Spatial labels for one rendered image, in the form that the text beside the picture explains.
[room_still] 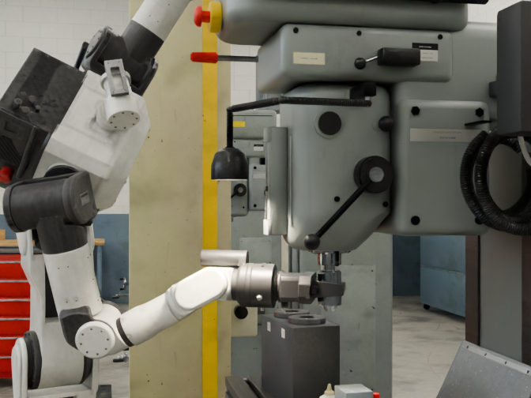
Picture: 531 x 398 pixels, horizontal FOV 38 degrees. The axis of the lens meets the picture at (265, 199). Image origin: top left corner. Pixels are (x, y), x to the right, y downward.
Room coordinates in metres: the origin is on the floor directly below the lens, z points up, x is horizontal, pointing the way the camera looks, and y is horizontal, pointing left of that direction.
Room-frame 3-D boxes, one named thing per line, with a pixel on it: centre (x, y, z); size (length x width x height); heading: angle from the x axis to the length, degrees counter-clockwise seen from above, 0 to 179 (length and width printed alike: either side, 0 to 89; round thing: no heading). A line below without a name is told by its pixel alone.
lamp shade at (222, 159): (1.46, 0.07, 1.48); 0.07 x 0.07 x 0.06
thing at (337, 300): (1.53, -0.13, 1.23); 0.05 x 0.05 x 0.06
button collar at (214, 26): (1.48, 0.10, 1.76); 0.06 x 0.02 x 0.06; 12
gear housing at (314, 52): (1.54, -0.17, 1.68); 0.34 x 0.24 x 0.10; 102
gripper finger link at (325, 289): (1.50, -0.12, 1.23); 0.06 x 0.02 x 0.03; 80
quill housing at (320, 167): (1.53, -0.13, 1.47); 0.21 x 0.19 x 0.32; 12
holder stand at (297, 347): (1.89, -0.08, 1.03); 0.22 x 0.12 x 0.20; 19
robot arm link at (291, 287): (1.55, -0.04, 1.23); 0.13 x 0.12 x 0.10; 170
